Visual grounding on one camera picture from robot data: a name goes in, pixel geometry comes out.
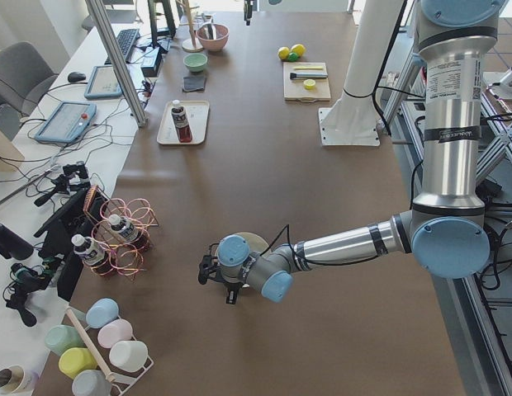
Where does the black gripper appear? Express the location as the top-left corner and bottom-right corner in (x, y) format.
(197, 243), (243, 304)
(244, 0), (254, 26)

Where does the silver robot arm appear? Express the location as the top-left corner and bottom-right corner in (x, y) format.
(198, 1), (502, 303)

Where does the cream serving tray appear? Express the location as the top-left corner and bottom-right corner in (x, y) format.
(157, 100), (210, 145)

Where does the dark drink bottle on tray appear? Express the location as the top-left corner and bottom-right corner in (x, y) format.
(171, 100), (192, 143)

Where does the pink bowl with ice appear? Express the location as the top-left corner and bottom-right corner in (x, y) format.
(197, 22), (230, 52)

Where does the yellow lemon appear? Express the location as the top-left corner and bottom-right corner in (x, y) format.
(277, 46), (291, 60)
(291, 44), (306, 57)

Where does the wooden mug tree stand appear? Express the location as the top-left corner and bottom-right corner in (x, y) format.
(176, 0), (203, 53)

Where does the green lime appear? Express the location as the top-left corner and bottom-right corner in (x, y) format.
(287, 52), (299, 62)

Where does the mint green bowl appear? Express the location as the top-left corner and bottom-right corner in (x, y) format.
(183, 53), (208, 73)

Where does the yellow peeler tool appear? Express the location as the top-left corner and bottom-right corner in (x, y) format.
(293, 64), (324, 70)

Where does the dark bottle in rack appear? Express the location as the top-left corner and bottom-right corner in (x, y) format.
(107, 214), (150, 252)
(71, 234), (113, 276)

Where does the wooden cutting board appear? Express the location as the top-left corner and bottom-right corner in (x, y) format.
(282, 62), (331, 101)

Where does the dark grey cloth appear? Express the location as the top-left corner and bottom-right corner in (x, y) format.
(182, 74), (206, 92)

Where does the halved lemon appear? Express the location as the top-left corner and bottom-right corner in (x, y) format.
(303, 79), (316, 90)

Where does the pink cup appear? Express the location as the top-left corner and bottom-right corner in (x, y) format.
(97, 318), (133, 349)

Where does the blue cup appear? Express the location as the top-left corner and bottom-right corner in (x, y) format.
(86, 298), (119, 328)

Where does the white cup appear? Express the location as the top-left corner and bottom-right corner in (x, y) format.
(109, 340), (149, 372)

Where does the black keyboard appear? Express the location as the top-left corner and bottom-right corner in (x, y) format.
(116, 28), (140, 64)

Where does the black tablet stand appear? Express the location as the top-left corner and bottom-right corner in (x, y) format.
(34, 188), (107, 301)

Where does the grey cup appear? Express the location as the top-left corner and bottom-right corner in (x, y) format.
(72, 370), (111, 396)

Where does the yellow cup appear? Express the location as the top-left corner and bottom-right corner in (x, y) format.
(59, 347), (97, 380)

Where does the green cup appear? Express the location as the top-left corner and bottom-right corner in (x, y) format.
(45, 324), (85, 356)

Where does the blue teach pendant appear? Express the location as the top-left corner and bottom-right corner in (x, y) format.
(84, 65), (122, 100)
(34, 101), (97, 144)

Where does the black computer mouse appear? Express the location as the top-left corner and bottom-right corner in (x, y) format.
(67, 72), (86, 83)

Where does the metal lined paper cup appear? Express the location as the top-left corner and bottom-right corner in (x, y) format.
(0, 365), (39, 395)

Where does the grey office chair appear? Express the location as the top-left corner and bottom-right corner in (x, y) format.
(0, 41), (57, 139)

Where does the grey handled knife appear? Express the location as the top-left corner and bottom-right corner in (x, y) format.
(289, 72), (328, 80)

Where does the copper wire bottle rack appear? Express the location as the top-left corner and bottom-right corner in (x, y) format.
(83, 186), (159, 281)

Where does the white wire cup rack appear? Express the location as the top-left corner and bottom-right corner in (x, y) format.
(65, 306), (154, 395)

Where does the aluminium frame post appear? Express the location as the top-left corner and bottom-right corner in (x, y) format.
(86, 0), (148, 128)

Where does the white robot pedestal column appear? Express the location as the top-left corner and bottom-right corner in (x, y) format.
(319, 0), (406, 146)

